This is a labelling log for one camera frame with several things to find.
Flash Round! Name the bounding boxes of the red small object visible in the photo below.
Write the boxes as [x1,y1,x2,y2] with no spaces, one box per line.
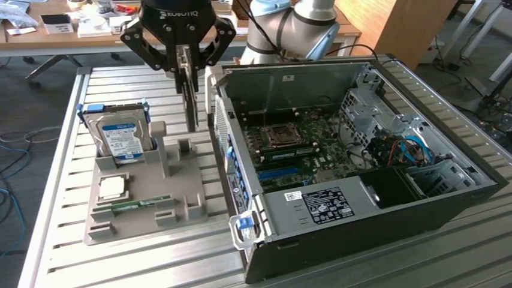
[113,3,141,15]

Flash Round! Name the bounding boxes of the blue SATA wire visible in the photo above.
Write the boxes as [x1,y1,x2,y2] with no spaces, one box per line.
[401,135,435,166]

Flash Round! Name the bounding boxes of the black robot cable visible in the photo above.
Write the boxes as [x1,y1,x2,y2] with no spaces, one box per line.
[233,0,277,58]

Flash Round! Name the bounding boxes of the clear plastic bag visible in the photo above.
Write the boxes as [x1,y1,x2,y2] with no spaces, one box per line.
[0,1,39,28]

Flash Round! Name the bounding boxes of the silver CPU chip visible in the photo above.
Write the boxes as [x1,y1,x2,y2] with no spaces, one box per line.
[97,176,129,201]

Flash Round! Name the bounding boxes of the wooden cabinet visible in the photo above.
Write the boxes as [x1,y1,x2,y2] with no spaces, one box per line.
[333,0,458,70]

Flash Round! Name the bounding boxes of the blue expansion slot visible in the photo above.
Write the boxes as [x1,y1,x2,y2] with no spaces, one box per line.
[257,167,299,182]

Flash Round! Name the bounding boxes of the grey power supply unit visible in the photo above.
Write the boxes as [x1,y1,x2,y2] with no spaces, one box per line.
[254,176,379,238]

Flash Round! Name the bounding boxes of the white paper card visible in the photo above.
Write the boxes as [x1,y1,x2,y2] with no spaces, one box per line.
[5,26,37,36]

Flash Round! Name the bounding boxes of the black open PC case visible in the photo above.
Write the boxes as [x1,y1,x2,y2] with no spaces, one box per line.
[202,58,505,285]

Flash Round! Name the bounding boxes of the blue floor cable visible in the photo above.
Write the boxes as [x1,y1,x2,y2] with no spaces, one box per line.
[0,143,30,259]

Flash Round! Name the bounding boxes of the black floor stand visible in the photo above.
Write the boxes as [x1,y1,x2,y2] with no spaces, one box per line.
[453,50,512,121]

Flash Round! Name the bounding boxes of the silver metal drive cage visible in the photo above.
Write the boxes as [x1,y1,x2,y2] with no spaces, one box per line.
[338,86,485,197]

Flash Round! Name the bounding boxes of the green Dell motherboard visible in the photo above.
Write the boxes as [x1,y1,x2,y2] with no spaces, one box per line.
[238,109,362,194]

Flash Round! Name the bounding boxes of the small white box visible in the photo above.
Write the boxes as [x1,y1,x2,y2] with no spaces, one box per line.
[107,15,134,35]

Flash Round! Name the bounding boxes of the black cable behind case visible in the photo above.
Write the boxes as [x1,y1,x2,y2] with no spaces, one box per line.
[338,44,401,66]

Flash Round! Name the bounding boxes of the grey latch with blue tab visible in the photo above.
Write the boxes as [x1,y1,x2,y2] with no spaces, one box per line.
[226,209,266,251]

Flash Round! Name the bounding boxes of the blue plastic card retainer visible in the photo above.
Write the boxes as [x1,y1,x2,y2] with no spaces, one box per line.
[223,146,242,182]

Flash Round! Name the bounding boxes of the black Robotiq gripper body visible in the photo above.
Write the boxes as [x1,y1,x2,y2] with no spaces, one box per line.
[137,0,219,48]

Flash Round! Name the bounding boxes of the white table frame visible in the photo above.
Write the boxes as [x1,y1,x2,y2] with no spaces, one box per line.
[437,0,512,61]

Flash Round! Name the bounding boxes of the white box with round roll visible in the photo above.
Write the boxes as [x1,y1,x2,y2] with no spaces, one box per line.
[75,15,113,39]

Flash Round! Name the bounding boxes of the black power connector with wires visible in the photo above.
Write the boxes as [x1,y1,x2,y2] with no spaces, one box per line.
[365,136,405,169]

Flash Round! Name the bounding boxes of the Nvidia graphics card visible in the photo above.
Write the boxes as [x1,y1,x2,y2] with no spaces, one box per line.
[174,44,199,133]

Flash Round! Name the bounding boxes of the hard disk with blue rails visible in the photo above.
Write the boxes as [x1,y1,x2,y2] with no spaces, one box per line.
[74,100,161,165]

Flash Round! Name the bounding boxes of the grey parts rack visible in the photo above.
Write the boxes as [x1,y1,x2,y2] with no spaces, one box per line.
[81,119,211,247]

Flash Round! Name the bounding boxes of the white paper stack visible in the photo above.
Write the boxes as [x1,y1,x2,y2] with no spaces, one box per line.
[214,13,250,37]

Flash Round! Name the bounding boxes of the grey floor cable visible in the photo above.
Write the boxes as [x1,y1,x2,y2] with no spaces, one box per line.
[0,125,62,145]

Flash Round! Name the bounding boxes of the wooden desk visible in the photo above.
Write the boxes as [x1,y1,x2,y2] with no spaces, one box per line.
[0,0,362,58]

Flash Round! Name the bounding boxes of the white box with black top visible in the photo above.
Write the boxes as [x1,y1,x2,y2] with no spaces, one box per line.
[41,13,74,35]

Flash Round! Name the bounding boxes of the metal CPU socket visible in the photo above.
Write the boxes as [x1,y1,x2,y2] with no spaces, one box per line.
[261,124,298,148]

